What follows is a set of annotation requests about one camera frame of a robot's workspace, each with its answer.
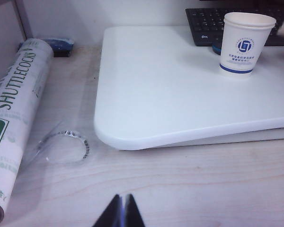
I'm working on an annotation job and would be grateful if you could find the white lower base board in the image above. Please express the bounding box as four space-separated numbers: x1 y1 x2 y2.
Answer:
142 127 284 152

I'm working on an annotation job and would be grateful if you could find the black and blue mouse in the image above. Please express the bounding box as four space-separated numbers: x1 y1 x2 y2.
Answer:
211 42 222 56

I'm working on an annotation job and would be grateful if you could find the black and blue small box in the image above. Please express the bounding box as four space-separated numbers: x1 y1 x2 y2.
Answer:
43 37 75 58

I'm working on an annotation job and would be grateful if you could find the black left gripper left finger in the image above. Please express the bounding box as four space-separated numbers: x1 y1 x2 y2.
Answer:
98 194 124 227

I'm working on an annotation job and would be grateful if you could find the clear plastic wrapper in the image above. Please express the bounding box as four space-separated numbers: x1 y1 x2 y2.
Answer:
36 120 92 166

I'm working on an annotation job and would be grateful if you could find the white shuttlecock tube green print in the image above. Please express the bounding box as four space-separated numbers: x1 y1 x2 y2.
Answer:
0 37 55 220

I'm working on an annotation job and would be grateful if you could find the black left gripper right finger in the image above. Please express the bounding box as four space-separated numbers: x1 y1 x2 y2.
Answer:
124 193 147 227

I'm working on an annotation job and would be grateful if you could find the white raised platform board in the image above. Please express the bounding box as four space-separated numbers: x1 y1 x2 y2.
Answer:
93 25 284 151

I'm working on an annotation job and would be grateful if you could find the black computer keyboard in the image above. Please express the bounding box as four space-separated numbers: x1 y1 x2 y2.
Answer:
185 8 284 47

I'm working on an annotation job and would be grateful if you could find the white paper cup blue logo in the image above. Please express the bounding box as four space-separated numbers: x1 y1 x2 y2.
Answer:
219 20 276 77

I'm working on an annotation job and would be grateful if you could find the grey cubicle partition frame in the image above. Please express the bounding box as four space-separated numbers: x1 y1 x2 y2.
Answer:
4 0 34 47

